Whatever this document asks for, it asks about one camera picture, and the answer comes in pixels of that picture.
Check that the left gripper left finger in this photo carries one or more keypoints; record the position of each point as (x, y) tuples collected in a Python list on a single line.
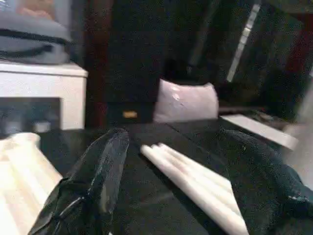
[(88, 196)]

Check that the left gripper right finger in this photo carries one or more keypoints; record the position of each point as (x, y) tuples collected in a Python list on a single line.
[(269, 196)]

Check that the white plastic table top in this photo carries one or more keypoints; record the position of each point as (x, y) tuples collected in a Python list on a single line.
[(22, 181)]

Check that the white flat board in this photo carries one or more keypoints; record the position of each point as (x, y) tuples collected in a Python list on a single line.
[(254, 128)]

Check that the black work mat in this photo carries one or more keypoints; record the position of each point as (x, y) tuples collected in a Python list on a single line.
[(161, 215)]

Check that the small yellow tag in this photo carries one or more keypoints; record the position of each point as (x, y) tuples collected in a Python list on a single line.
[(130, 114)]

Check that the white cabinet with glass doors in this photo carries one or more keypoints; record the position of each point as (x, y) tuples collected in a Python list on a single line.
[(44, 93)]

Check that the grey pillow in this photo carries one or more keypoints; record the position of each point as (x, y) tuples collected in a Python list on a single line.
[(188, 103)]

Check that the grey black bag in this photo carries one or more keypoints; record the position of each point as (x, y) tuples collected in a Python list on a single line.
[(29, 39)]

